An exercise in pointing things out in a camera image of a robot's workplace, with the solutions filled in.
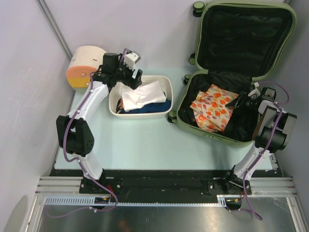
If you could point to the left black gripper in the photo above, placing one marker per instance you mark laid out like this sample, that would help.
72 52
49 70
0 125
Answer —
131 80

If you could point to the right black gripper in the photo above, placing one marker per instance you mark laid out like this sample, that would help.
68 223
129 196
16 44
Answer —
243 95

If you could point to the plain white garment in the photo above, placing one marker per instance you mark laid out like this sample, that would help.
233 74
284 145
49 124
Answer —
141 96

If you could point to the white rectangular plastic basin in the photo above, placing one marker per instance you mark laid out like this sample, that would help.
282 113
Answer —
114 96

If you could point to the white orange patterned cloth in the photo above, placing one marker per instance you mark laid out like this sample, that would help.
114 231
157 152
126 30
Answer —
210 111

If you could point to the navy blue garment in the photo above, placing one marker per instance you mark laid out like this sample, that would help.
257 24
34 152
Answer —
151 108

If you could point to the green hard-shell suitcase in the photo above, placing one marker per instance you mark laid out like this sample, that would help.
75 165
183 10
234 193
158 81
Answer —
239 42

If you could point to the cream drawer box orange fronts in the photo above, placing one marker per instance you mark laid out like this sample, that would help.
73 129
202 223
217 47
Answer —
86 59

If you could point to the black white striped garment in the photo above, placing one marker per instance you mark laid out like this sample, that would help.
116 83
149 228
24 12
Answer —
119 106

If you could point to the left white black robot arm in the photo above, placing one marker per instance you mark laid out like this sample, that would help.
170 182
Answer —
74 134

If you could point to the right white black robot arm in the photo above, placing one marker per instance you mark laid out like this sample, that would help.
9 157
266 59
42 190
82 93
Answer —
271 134

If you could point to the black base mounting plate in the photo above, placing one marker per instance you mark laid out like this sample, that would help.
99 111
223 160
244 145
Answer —
161 186

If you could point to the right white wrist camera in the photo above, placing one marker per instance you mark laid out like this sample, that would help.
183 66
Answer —
254 90

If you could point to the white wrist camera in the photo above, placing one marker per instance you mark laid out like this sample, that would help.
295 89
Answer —
131 59
254 90

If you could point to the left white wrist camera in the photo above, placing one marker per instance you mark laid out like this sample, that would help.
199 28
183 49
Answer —
131 59

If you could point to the aluminium frame rail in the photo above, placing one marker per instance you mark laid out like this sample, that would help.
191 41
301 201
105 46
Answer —
261 186

